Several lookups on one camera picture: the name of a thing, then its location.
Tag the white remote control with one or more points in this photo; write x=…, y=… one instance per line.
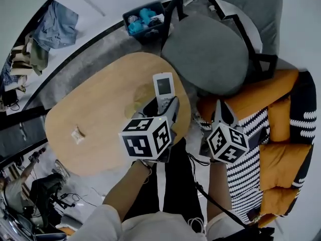
x=163, y=84

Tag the black chair frame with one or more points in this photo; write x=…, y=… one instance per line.
x=263, y=64

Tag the small orange sofa cushion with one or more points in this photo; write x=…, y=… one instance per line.
x=279, y=122

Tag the orange sofa bolster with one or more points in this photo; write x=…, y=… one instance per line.
x=263, y=89

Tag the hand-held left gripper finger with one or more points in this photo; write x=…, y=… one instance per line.
x=173, y=109
x=151, y=107

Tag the black white striped blanket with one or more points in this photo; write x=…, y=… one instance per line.
x=245, y=179

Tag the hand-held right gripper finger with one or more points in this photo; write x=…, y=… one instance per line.
x=218, y=114
x=229, y=117

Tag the person's white shirt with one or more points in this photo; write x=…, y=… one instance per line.
x=155, y=227

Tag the blue plush toy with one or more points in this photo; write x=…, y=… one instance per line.
x=140, y=21

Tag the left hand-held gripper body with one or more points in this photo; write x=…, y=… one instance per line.
x=145, y=139

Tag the clear plastic wrapper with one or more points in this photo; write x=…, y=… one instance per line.
x=139, y=97

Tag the black office chair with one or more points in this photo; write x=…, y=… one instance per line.
x=47, y=192

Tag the black low cabinet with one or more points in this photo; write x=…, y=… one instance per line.
x=22, y=134

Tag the beige striped cloth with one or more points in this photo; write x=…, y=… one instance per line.
x=17, y=64

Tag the dark blue storage bin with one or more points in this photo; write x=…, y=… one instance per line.
x=148, y=35

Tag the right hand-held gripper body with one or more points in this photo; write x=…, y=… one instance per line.
x=225, y=144

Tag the large orange sofa cushion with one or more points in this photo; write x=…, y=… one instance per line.
x=283, y=169

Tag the light wooden table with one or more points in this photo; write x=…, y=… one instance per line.
x=100, y=104

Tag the black white patterned pillow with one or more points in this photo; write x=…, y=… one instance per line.
x=303, y=124

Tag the olive green garment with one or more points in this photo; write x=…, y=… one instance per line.
x=37, y=56

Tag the small beige snack packet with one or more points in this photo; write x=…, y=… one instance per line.
x=77, y=135

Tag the grey chair backrest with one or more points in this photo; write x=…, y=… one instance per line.
x=250, y=9

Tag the person's right forearm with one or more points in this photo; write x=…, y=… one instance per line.
x=219, y=189

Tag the blue denim shirt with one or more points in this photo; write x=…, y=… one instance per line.
x=57, y=26

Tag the person's black trousers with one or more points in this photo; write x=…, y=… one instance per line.
x=178, y=179

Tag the person's left forearm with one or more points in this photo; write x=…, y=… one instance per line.
x=130, y=189

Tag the grey chair seat cushion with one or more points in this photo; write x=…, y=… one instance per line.
x=205, y=56

